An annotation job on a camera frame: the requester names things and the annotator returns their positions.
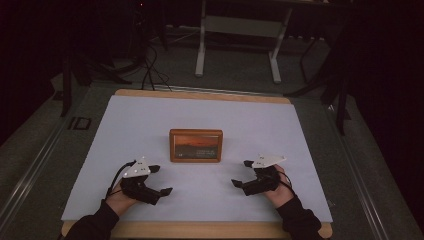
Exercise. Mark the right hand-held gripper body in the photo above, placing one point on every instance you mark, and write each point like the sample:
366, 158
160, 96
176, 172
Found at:
263, 185

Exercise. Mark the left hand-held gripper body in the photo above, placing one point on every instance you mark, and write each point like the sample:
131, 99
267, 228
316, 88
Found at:
140, 191

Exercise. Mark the wooden picture frame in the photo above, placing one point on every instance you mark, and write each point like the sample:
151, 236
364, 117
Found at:
196, 146

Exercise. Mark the person's right hand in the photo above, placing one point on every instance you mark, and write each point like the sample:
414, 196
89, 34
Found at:
281, 196

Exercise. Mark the person's left hand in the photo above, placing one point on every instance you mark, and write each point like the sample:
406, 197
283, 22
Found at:
120, 201

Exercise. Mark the white table mat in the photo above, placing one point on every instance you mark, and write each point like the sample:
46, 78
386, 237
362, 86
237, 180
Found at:
216, 113

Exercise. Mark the black metal stand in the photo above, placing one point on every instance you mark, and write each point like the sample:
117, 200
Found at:
66, 86
341, 110

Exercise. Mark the metal floor rail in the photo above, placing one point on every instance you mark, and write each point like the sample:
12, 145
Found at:
360, 180
30, 173

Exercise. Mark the white metal desk frame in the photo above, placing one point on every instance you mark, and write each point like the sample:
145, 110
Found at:
200, 60

